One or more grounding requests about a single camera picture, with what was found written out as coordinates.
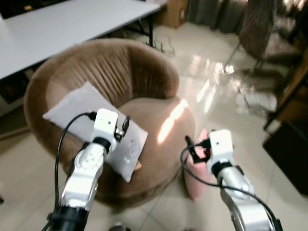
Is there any light grey rectangular pillow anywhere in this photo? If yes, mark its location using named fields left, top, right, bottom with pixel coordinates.
left=42, top=81, right=148, bottom=183

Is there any brown round velvet sofa chair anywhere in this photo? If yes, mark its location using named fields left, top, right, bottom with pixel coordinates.
left=24, top=38, right=196, bottom=209

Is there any black cabinet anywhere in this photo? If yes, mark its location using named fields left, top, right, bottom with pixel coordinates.
left=262, top=119, right=308, bottom=196

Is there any black table leg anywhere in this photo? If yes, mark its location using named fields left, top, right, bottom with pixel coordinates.
left=146, top=18, right=155, bottom=47

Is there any brown wooden shelf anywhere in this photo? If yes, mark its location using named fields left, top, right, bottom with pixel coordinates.
left=263, top=47, right=308, bottom=134

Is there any white long table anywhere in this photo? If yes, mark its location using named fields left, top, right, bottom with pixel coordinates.
left=0, top=0, right=167, bottom=80

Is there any brown cardboard box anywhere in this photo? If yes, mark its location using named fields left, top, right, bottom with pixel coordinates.
left=161, top=0, right=189, bottom=28

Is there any brown wicker chair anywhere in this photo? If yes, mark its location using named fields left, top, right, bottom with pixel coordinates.
left=239, top=0, right=302, bottom=64

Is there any grey curtain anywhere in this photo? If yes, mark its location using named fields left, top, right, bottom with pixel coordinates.
left=187, top=0, right=252, bottom=34

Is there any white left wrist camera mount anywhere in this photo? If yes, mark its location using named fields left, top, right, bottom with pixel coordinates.
left=92, top=108, right=120, bottom=145

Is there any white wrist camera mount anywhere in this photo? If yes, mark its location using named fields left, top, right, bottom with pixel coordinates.
left=208, top=129, right=234, bottom=165
left=92, top=108, right=120, bottom=145

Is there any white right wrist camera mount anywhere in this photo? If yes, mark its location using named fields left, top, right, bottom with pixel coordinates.
left=208, top=129, right=234, bottom=165

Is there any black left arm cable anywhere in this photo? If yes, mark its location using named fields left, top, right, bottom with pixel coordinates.
left=54, top=112, right=97, bottom=215

